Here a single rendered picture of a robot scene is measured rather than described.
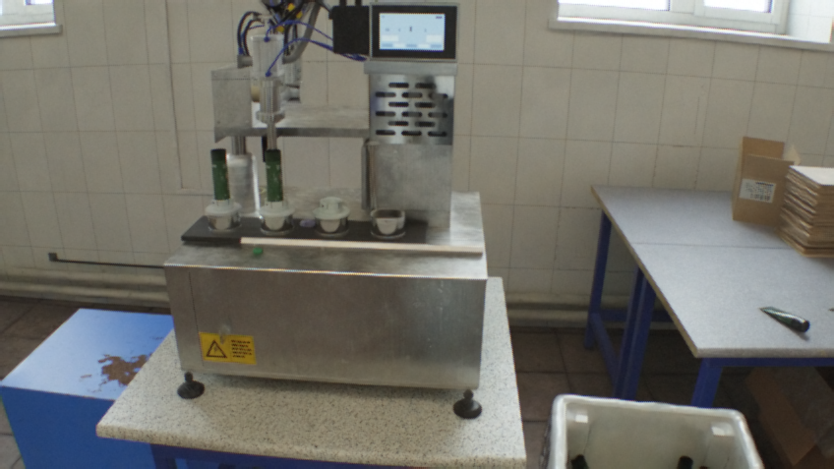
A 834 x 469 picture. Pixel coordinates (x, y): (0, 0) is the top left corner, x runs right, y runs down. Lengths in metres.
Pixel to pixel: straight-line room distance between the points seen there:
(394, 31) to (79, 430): 1.21
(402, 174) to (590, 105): 1.58
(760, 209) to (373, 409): 1.70
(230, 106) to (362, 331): 0.53
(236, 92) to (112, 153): 1.86
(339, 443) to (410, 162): 0.54
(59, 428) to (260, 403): 0.68
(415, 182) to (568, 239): 1.69
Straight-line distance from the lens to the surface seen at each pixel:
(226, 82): 1.31
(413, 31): 1.18
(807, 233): 2.24
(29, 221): 3.52
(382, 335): 1.13
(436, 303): 1.09
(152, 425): 1.23
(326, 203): 1.23
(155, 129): 2.98
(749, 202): 2.45
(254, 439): 1.15
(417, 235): 1.21
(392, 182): 1.24
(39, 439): 1.82
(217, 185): 1.25
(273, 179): 1.21
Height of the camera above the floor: 1.48
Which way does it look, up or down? 22 degrees down
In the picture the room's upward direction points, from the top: 1 degrees clockwise
